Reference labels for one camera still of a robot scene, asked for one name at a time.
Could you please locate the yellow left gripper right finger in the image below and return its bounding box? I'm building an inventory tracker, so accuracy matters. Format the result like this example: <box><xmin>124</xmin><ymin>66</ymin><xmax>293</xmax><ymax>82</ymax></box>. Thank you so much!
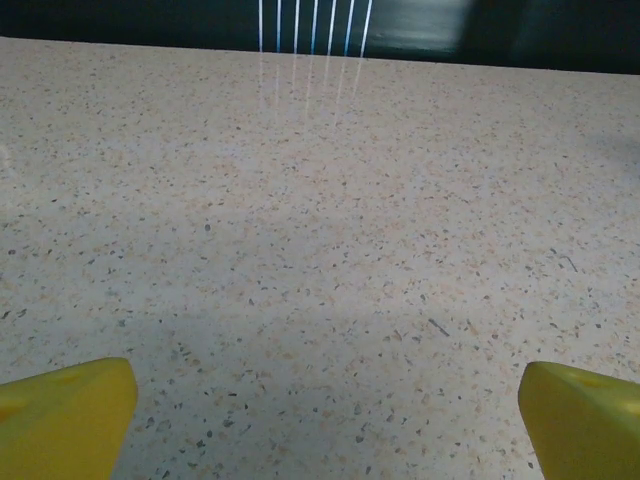
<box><xmin>518</xmin><ymin>360</ymin><xmax>640</xmax><ymax>480</ymax></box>

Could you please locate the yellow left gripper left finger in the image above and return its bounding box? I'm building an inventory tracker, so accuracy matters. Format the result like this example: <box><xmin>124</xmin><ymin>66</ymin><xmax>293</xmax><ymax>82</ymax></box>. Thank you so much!
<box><xmin>0</xmin><ymin>356</ymin><xmax>139</xmax><ymax>480</ymax></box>

